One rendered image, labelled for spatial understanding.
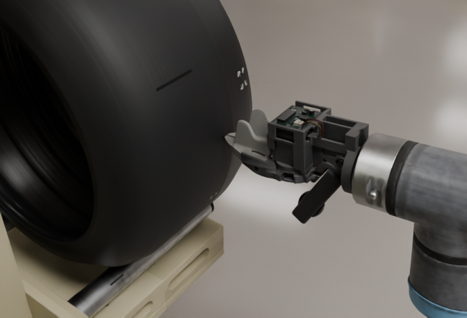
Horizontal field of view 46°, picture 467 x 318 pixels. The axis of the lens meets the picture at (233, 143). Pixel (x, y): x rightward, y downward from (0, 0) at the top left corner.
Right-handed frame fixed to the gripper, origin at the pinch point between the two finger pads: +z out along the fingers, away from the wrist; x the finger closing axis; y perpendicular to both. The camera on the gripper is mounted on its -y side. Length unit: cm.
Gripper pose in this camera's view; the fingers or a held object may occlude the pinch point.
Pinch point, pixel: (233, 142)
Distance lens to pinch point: 78.4
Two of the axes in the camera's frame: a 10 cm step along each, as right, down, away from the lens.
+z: -8.0, -2.4, 5.5
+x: -5.9, 4.5, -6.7
